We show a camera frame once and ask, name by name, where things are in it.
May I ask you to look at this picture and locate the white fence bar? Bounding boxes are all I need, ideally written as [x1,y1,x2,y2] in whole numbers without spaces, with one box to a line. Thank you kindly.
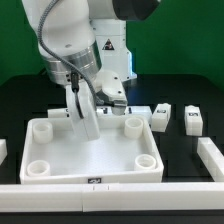
[197,137,224,182]
[0,139,7,165]
[0,182,224,212]

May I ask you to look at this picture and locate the white desk top tray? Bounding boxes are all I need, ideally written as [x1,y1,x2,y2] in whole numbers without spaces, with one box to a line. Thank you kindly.
[20,115,164,184]

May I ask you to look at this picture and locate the white marker sheet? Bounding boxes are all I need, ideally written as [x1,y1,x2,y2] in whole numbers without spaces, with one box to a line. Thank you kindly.
[97,106,152,124]

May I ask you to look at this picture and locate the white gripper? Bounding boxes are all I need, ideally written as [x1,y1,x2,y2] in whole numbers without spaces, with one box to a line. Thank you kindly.
[66,70,127,141]

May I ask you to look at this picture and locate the black cable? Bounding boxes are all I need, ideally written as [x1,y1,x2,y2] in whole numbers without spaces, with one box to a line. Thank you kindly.
[37,0,101,120]

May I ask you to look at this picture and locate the white front fence bar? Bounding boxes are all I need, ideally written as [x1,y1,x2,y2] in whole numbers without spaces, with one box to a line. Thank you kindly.
[0,182,224,212]

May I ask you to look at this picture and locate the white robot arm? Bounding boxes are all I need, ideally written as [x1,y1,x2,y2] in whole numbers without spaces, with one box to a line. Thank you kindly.
[22,0,161,141]

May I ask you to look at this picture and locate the white left fence bar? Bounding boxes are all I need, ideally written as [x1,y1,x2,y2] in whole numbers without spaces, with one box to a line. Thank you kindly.
[0,139,7,165]

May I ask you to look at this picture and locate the white right fence bar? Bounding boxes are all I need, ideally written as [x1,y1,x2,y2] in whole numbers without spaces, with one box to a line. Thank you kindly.
[197,137,224,182]

